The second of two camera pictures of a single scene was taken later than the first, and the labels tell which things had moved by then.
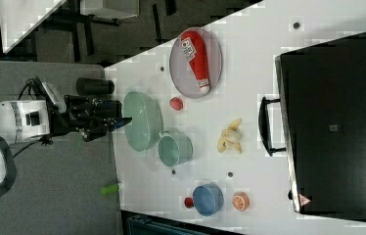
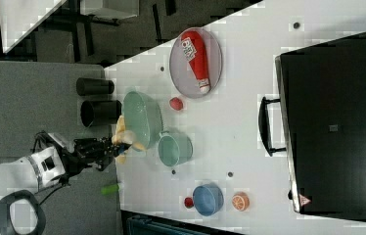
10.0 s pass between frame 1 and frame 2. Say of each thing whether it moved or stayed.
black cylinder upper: stayed
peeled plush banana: moved
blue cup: stayed
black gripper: moved
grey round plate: stayed
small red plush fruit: stayed
